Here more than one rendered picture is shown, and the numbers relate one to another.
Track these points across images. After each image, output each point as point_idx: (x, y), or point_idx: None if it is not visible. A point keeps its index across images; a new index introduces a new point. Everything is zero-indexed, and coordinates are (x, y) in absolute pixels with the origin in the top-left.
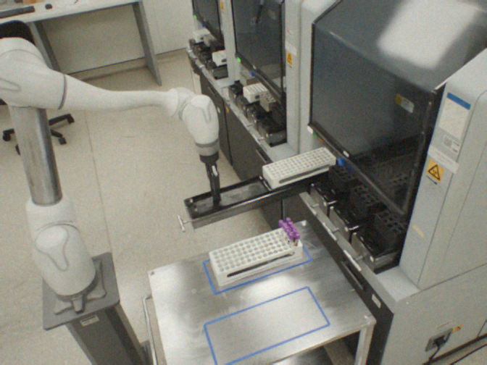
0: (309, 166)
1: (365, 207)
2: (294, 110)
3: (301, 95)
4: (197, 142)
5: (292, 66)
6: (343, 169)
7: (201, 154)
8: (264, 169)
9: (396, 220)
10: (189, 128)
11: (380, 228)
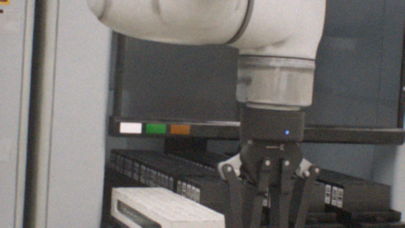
0: (186, 199)
1: (320, 192)
2: (14, 130)
3: (59, 68)
4: (310, 56)
5: (9, 6)
6: (211, 182)
7: (309, 102)
8: (186, 220)
9: (355, 182)
10: (300, 12)
11: (357, 205)
